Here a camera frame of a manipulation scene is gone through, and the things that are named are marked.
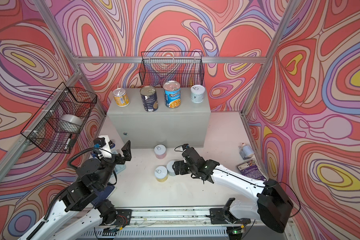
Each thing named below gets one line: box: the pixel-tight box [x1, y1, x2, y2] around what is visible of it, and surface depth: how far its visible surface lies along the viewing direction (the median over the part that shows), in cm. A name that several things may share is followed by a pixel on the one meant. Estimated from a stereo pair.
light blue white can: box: [166, 160, 176, 177], surface depth 86 cm
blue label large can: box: [163, 80, 182, 109], surface depth 70 cm
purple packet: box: [236, 160, 267, 182], surface depth 90 cm
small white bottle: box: [238, 143, 255, 160], surface depth 92 cm
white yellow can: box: [154, 165, 168, 183], surface depth 85 cm
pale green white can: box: [190, 84, 206, 104], surface depth 77 cm
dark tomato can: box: [140, 85, 159, 113], surface depth 70 cm
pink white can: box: [154, 144, 167, 160], surface depth 95 cm
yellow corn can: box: [112, 88, 130, 107], surface depth 74 cm
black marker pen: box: [64, 133, 72, 151], surface depth 74 cm
